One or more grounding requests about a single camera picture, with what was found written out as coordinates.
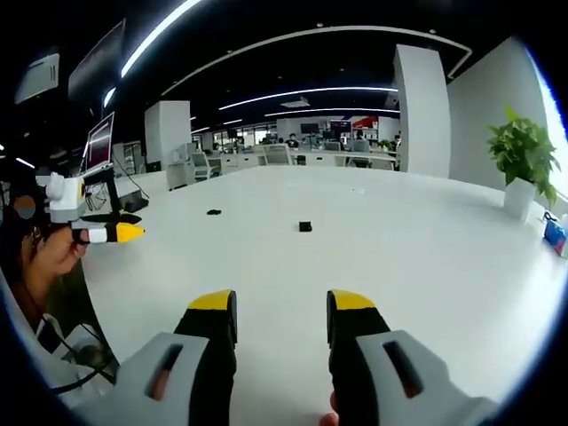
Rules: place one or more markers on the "computer monitor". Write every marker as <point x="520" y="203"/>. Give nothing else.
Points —
<point x="100" y="144"/>

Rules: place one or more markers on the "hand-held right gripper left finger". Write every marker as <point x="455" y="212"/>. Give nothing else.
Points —
<point x="177" y="373"/>

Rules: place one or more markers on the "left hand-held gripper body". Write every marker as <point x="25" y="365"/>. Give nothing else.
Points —
<point x="66" y="199"/>

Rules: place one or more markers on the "black plastic buckle part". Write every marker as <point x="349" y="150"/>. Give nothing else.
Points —
<point x="214" y="211"/>
<point x="305" y="226"/>

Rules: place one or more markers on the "long ceiling light strip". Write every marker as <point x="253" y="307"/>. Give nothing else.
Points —
<point x="155" y="33"/>

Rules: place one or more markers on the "green potted plant white pot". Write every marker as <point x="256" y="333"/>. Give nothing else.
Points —
<point x="523" y="155"/>

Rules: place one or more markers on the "wall screen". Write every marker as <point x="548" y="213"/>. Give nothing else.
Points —
<point x="340" y="125"/>

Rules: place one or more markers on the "black monitor stand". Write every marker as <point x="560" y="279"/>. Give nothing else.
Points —
<point x="116" y="195"/>

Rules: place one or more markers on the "ceiling air vent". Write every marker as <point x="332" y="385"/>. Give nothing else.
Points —
<point x="37" y="80"/>

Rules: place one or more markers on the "blue packet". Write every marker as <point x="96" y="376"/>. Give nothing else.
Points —
<point x="557" y="235"/>

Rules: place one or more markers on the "person's right hand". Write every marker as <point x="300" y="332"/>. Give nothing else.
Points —
<point x="330" y="419"/>

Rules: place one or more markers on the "person's left hand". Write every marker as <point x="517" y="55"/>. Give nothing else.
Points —
<point x="57" y="257"/>

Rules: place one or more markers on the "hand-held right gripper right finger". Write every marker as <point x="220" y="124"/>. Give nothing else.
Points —
<point x="377" y="368"/>

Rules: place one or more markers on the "white chest-worn device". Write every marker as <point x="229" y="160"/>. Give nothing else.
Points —
<point x="75" y="355"/>

